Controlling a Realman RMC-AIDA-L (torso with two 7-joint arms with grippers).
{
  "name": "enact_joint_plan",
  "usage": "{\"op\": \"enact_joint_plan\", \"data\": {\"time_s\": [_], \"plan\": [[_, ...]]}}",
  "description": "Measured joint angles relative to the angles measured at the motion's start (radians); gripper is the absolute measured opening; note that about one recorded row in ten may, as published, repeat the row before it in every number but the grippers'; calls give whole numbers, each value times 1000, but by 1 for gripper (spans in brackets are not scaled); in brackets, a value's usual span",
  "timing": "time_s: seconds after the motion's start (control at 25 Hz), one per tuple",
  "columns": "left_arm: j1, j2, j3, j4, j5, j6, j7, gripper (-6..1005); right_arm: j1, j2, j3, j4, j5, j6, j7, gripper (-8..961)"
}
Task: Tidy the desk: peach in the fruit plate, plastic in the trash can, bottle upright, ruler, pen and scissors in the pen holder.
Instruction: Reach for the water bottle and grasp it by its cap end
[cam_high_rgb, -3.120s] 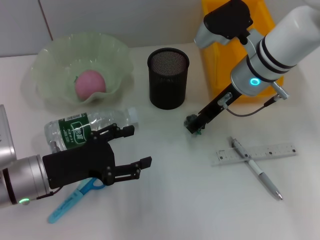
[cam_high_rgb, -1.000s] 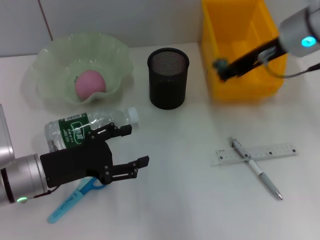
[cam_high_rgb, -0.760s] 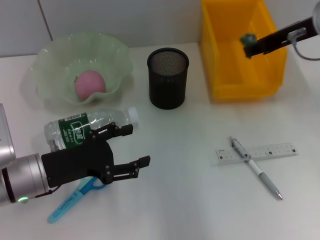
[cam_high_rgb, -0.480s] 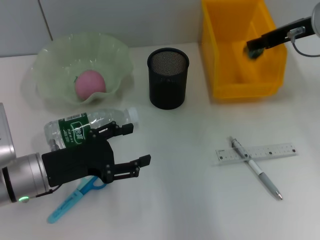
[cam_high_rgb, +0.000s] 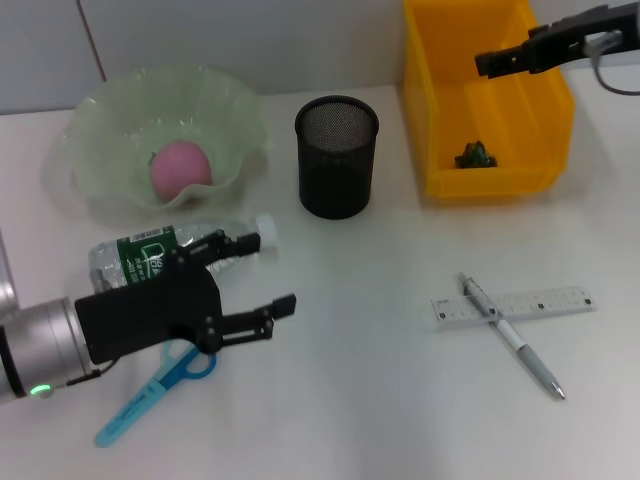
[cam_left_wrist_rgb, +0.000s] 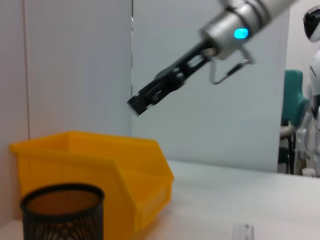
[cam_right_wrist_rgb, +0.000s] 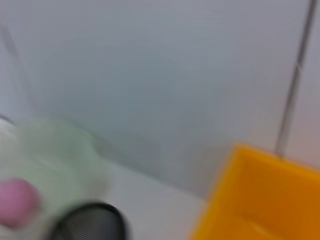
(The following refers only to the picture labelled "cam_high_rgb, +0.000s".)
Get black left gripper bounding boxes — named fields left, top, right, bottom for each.
left=73, top=228, right=298, bottom=366

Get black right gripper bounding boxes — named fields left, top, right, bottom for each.
left=473, top=1, right=640, bottom=79

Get clear water bottle green label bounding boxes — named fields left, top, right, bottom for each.
left=88, top=214, right=279, bottom=291

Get black mesh pen holder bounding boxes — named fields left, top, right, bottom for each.
left=293, top=95, right=380, bottom=220

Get blue scissors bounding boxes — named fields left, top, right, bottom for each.
left=94, top=339, right=219, bottom=448

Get green glass fruit bowl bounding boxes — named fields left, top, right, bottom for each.
left=62, top=67, right=269, bottom=210

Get clear plastic ruler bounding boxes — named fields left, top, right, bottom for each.
left=423, top=284, right=597, bottom=332

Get white grey pen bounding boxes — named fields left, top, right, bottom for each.
left=458, top=272, right=567, bottom=401

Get yellow plastic bin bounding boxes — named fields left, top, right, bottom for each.
left=402, top=0, right=576, bottom=200

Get grey right wrist cable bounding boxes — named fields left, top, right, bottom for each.
left=584, top=30, right=640, bottom=96

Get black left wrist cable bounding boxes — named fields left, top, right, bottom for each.
left=67, top=357, right=119, bottom=386

